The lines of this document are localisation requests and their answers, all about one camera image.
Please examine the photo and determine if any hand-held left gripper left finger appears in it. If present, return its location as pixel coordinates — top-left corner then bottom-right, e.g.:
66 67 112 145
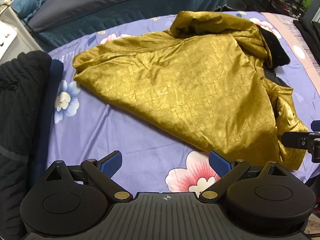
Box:
44 151 133 202

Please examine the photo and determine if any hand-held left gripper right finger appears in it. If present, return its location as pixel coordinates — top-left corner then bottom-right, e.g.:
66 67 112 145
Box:
199 150 287 202

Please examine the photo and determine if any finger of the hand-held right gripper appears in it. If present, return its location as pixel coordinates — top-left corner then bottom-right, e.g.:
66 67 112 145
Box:
281 131 311 148

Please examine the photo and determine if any gold coat with black fur lining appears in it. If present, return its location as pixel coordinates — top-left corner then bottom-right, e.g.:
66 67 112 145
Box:
72 11 309 171

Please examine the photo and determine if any purple floral bed sheet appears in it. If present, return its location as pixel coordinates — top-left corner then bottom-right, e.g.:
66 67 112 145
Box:
46 10 320 193

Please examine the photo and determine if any black knitted garment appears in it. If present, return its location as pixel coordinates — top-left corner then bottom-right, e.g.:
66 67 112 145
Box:
0 50 53 240

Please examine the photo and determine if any black round stool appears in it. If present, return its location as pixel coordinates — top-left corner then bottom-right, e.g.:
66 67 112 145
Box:
226 0 248 12

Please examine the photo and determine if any bed with blue skirt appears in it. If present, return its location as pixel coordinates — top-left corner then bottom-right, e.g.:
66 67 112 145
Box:
32 0 228 53

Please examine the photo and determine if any white cabinet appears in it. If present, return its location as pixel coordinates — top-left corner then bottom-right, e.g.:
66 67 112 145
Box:
0 0 38 64

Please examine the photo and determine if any blue quilt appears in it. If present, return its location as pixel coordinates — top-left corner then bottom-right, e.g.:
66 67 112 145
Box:
11 0 57 22

